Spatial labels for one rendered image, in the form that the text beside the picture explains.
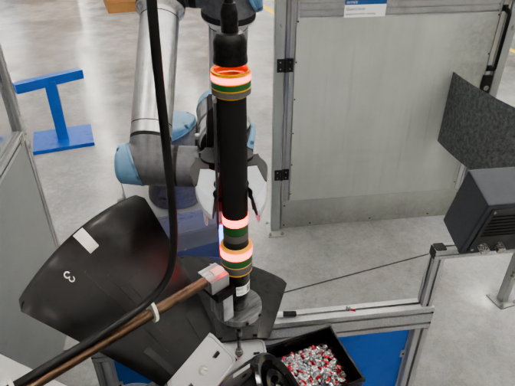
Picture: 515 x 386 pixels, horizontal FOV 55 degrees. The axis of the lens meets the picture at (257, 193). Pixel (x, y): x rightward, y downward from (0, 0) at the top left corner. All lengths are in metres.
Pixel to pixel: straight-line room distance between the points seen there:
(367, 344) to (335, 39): 1.51
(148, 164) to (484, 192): 0.73
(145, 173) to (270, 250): 2.00
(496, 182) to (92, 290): 0.90
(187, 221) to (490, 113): 1.66
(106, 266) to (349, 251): 2.29
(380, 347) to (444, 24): 1.69
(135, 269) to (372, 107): 2.14
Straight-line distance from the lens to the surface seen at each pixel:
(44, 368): 0.59
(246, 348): 0.84
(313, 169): 2.77
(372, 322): 1.39
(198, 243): 1.33
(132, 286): 0.69
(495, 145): 2.57
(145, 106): 0.92
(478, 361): 2.51
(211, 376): 0.74
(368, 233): 3.02
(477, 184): 1.21
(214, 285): 0.65
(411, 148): 2.90
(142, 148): 0.89
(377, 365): 1.57
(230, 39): 0.52
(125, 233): 0.70
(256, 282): 0.98
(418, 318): 1.43
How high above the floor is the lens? 1.84
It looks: 34 degrees down
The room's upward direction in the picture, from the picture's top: straight up
